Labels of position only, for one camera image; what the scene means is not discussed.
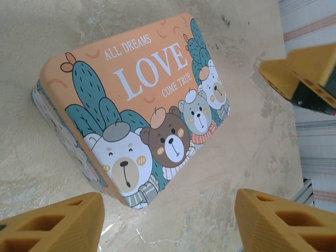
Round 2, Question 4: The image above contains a right aluminium table side rail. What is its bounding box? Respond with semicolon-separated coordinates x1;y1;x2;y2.
290;177;321;208

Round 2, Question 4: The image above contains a right corrugated metal side panel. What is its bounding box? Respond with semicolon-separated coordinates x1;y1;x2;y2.
277;0;336;220

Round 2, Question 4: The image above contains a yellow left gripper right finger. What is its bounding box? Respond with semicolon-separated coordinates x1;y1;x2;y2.
234;188;336;252

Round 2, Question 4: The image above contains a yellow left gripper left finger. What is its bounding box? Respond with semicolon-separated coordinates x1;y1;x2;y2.
0;191;106;252

